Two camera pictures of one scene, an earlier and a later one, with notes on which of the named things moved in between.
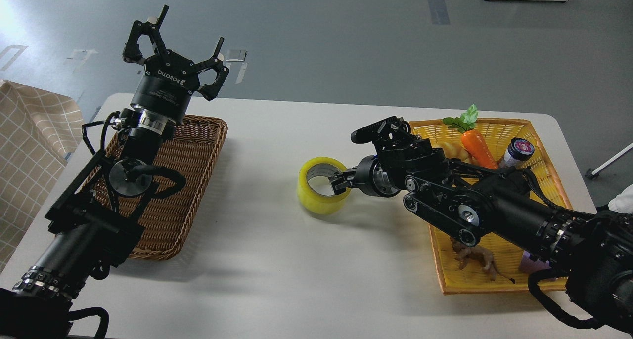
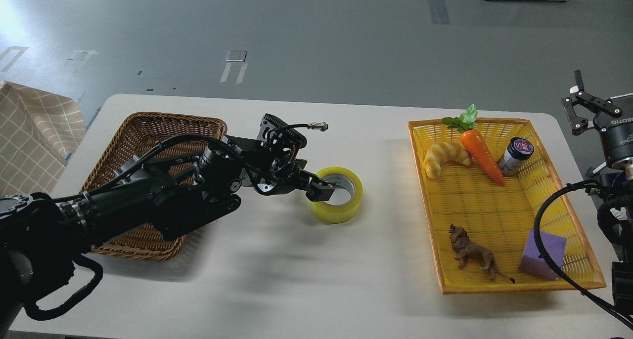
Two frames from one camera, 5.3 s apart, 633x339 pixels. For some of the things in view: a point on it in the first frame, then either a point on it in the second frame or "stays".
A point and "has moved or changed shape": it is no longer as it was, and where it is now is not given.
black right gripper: (374, 177) to (617, 132)
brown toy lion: (479, 255) stays
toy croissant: (456, 149) stays
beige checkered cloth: (36, 126) stays
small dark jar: (519, 149) stays
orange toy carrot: (472, 142) stays
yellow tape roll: (314, 202) has moved or changed shape
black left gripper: (168, 81) to (283, 177)
